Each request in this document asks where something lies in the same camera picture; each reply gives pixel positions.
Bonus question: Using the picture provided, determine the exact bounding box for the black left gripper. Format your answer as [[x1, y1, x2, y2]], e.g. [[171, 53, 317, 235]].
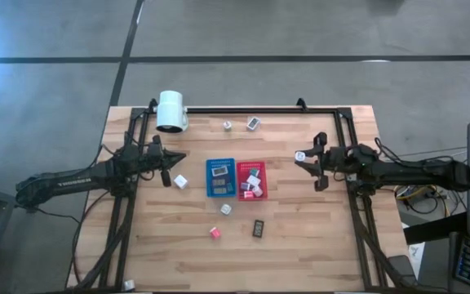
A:
[[139, 134, 188, 188]]

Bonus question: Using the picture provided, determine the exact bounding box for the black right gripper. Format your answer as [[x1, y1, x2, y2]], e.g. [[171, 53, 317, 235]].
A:
[[295, 131, 347, 193]]

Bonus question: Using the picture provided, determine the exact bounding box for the white paper sheet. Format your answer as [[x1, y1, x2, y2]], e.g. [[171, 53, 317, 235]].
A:
[[406, 241, 426, 269]]

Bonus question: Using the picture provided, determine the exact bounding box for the black aluminium table frame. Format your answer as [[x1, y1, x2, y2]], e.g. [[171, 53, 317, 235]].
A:
[[68, 105, 422, 294]]

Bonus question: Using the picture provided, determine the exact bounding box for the dark smartphone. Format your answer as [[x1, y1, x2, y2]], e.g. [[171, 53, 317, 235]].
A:
[[388, 255, 418, 285]]

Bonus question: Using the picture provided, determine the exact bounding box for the yellow cable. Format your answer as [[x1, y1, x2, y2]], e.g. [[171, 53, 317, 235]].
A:
[[392, 183, 468, 217]]

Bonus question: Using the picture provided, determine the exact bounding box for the blue plastic basket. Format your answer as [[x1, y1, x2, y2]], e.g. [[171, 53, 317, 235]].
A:
[[206, 158, 237, 198]]

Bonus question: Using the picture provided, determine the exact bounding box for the red plastic basket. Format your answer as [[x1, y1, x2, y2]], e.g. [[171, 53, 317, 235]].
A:
[[236, 160, 268, 202]]

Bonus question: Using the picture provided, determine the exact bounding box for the black flat bar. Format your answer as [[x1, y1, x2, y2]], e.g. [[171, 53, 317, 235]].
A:
[[403, 211, 468, 245]]

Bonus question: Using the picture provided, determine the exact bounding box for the grey metal desk leg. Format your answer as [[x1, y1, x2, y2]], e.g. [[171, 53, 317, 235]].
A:
[[0, 178, 40, 294]]

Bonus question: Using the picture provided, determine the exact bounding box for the white cylindrical lamp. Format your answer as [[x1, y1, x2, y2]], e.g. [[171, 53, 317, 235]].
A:
[[155, 90, 190, 134]]

